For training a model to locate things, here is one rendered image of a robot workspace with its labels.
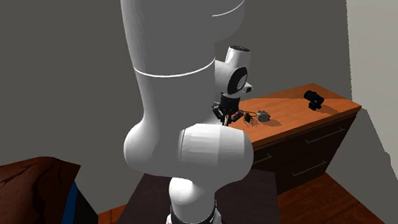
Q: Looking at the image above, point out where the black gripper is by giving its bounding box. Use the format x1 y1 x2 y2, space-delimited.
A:
210 92 245 127

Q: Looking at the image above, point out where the small black wiry object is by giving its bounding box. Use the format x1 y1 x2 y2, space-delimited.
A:
243 111 258 128

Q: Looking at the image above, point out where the small grey box-shaped object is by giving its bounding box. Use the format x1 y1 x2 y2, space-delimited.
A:
257 110 271 124

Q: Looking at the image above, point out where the wooden chest of drawers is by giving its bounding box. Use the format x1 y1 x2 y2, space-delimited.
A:
225 80 367 198

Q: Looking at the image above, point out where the dark robot stand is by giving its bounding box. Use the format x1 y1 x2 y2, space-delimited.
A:
103 165 281 224

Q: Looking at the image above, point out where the black camera-shaped object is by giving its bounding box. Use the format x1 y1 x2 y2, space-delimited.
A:
303 89 326 112

